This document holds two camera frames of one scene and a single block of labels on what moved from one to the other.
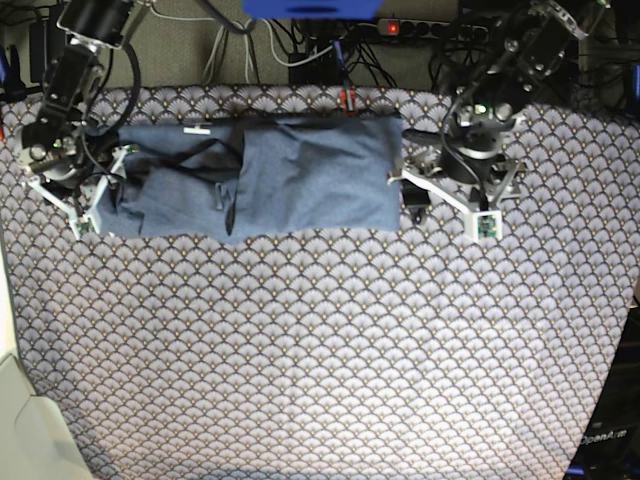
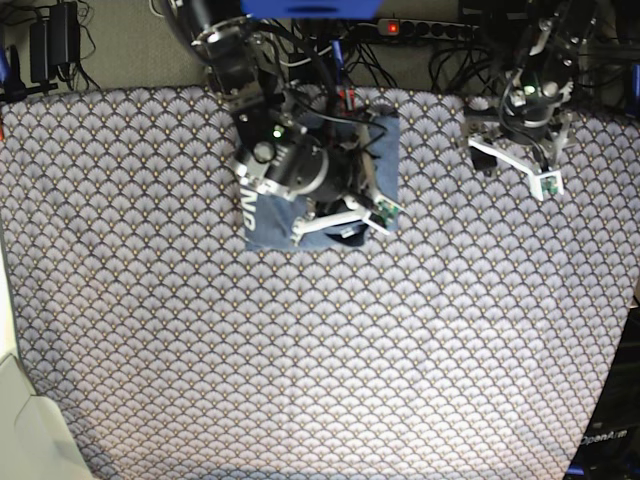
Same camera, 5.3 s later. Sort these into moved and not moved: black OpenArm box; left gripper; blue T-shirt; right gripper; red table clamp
Moved: right gripper; blue T-shirt; left gripper
Not moved: red table clamp; black OpenArm box
